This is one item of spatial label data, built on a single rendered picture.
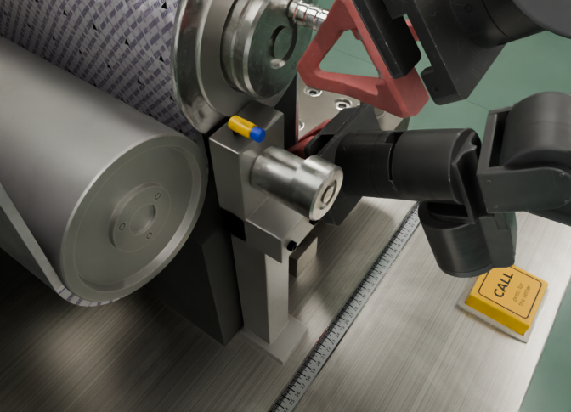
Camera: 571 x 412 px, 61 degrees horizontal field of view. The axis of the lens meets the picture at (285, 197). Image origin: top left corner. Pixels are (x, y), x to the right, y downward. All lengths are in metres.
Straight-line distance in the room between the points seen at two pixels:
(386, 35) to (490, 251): 0.24
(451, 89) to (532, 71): 2.50
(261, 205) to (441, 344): 0.31
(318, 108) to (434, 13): 0.41
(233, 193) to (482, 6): 0.20
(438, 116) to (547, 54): 0.80
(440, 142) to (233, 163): 0.15
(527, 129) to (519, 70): 2.35
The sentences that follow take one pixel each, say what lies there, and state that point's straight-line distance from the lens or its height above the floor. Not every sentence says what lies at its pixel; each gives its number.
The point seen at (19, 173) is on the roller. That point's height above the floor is 1.22.
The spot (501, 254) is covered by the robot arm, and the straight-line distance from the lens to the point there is 0.43.
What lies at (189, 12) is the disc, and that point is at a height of 1.29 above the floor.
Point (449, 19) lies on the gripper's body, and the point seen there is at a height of 1.31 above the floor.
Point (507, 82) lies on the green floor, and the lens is 2.60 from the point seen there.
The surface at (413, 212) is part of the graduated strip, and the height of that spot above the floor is 0.90.
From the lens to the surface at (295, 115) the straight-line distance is 0.44.
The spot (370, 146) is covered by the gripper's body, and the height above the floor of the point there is 1.15.
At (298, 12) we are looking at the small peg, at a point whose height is 1.27.
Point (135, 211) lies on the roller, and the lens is 0.32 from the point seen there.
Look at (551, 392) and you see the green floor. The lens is 1.68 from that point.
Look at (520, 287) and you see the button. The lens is 0.64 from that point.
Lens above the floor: 1.42
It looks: 50 degrees down
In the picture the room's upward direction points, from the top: straight up
